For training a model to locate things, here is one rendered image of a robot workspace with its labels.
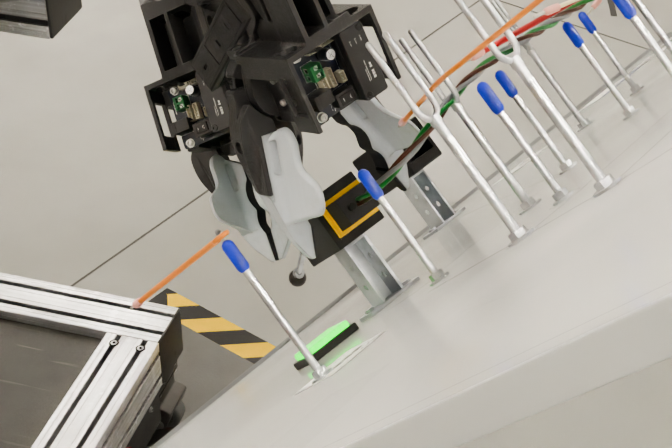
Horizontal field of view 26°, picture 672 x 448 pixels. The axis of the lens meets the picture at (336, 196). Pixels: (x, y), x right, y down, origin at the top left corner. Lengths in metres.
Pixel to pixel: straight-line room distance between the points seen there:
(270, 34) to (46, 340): 1.52
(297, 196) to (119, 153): 2.26
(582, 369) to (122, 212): 2.55
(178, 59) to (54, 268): 1.80
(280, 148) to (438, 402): 0.43
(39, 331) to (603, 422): 1.24
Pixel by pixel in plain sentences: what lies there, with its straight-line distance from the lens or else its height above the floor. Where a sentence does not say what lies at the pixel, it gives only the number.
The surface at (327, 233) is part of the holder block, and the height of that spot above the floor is 1.15.
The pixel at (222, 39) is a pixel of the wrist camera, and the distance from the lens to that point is 0.95.
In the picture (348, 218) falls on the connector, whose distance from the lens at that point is 0.97.
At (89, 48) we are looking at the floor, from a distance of 3.58.
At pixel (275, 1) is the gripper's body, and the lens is 0.88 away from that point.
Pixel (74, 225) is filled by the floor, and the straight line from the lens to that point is 2.98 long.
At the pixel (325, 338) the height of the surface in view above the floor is 1.10.
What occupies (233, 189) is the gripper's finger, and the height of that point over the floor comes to 1.09.
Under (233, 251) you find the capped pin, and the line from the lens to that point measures 0.86.
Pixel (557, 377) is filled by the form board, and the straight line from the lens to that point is 0.49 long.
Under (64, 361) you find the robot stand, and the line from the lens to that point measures 2.34.
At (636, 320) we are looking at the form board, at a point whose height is 1.45.
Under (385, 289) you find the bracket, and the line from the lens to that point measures 1.03.
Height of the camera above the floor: 1.74
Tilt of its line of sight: 35 degrees down
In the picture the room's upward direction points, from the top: straight up
